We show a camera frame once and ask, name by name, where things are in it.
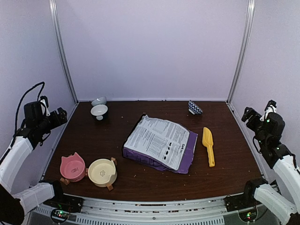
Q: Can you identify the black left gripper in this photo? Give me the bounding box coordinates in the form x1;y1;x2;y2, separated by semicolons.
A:
37;107;67;134

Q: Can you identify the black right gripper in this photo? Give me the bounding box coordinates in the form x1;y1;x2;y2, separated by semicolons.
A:
241;107;268;149

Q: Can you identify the yellow plastic scoop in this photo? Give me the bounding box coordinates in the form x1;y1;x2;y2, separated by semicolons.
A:
202;127;215;167

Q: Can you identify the pink cat-ear pet bowl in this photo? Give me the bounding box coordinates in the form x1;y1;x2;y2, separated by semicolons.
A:
60;152;86;182

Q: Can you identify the cream cat-ear pet bowl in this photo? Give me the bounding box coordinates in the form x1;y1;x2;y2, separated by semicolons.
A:
88;158;117;188

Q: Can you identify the purple pet food bag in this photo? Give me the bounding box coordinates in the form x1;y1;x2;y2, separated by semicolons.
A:
122;114;198;174

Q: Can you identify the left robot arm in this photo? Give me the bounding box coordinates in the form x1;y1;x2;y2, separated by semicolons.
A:
0;99;68;225

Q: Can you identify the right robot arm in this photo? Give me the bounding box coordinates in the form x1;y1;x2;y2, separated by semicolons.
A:
240;102;300;225

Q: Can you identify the light grey-blue bowl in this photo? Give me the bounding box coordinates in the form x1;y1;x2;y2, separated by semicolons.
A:
91;97;107;107

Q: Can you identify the blue white patterned bowl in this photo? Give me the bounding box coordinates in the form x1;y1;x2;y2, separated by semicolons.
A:
188;100;203;115

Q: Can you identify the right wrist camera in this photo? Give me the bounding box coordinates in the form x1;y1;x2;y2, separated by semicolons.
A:
263;100;277;120

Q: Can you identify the black braided left cable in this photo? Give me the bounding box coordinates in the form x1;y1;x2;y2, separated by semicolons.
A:
13;81;45;136

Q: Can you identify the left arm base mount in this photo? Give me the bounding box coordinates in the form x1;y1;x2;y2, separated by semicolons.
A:
43;195;83;225

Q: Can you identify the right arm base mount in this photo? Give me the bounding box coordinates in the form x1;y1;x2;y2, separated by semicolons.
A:
224;194;260;224

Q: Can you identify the right aluminium frame post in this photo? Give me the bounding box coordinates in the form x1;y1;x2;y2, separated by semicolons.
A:
226;0;255;105

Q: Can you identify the aluminium frame post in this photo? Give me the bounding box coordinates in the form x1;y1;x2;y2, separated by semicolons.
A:
49;0;78;104
226;0;255;105

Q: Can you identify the left aluminium frame post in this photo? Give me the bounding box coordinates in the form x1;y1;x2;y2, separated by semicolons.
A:
49;0;78;104

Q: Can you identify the front aluminium rail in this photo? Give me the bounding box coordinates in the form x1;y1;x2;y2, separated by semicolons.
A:
25;196;282;225

